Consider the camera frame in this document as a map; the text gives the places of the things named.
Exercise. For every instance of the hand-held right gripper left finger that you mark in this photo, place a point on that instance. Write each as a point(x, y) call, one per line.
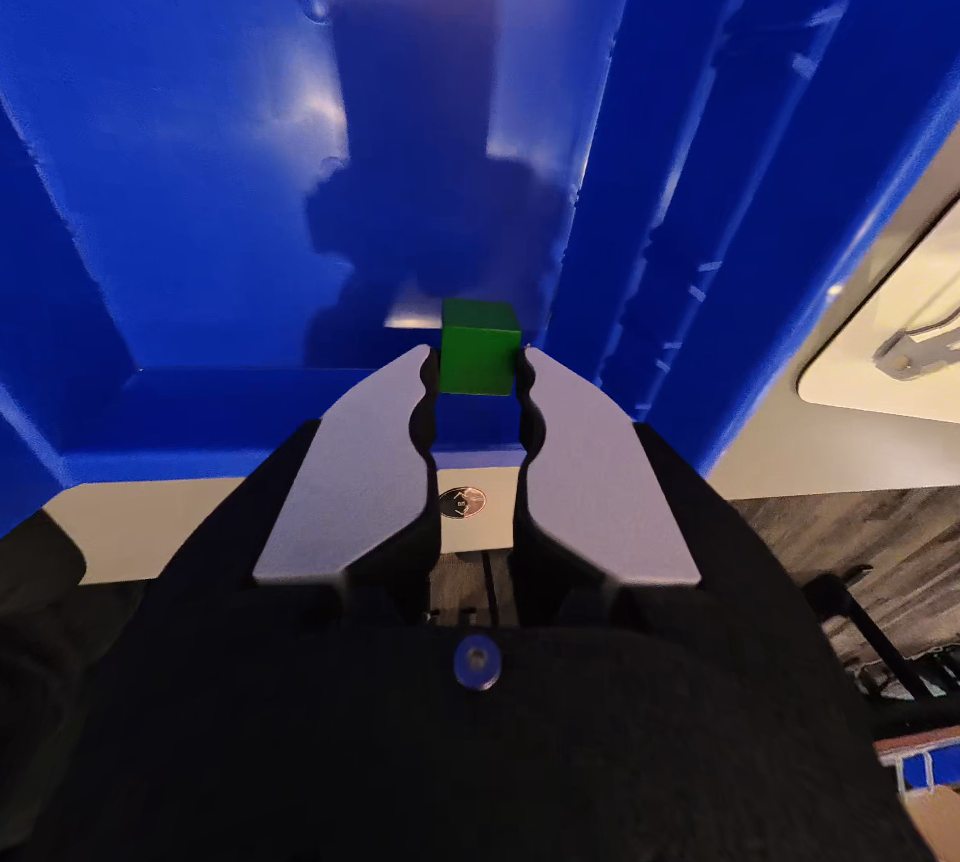
point(345, 495)

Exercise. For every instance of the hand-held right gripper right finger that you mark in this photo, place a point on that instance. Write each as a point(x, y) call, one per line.
point(607, 495)

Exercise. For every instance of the green wooden cube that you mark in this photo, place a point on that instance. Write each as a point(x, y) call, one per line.
point(480, 363)

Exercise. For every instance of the blue plastic bin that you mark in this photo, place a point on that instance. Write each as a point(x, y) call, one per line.
point(225, 127)

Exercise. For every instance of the round desk control button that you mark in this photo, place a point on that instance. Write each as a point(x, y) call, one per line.
point(463, 502)

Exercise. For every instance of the black chair base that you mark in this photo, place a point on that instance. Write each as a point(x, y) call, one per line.
point(862, 629)

